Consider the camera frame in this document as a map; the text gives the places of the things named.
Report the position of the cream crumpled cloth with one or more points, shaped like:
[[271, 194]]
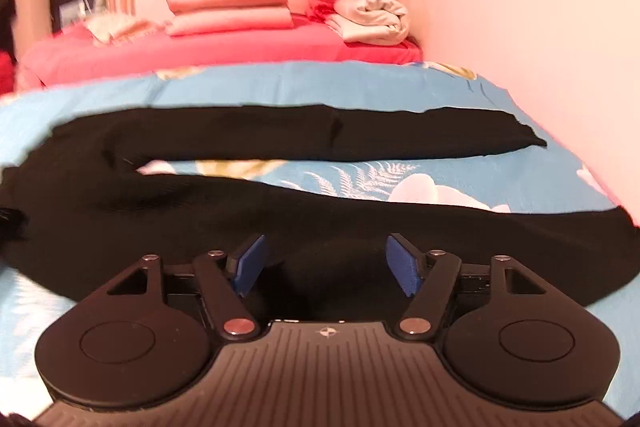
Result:
[[117, 27]]

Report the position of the red cloth pile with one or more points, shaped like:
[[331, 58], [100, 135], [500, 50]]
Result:
[[5, 74]]

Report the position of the beige rolled cloth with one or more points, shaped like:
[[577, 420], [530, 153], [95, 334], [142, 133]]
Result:
[[372, 19]]

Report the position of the blue floral blanket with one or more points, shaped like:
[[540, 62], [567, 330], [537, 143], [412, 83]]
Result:
[[300, 82]]

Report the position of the red bed sheet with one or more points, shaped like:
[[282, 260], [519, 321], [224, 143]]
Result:
[[250, 49]]

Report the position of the black pants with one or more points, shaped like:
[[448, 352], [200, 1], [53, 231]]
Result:
[[320, 227]]

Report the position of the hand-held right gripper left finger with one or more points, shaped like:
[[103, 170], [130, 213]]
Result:
[[248, 264]]

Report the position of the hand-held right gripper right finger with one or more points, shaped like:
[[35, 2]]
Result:
[[402, 264]]

